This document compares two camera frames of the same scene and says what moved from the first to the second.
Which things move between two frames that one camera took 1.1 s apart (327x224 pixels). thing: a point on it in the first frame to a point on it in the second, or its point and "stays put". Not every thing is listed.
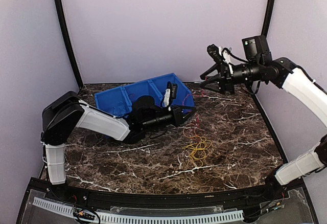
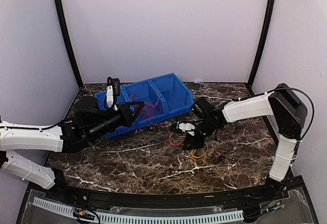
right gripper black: (226, 79) to (196, 143)
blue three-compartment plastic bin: (118, 102) stays put
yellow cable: (200, 149) stays put
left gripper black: (179, 115) to (128, 117)
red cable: (196, 114) to (174, 144)
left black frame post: (63, 24) stays put
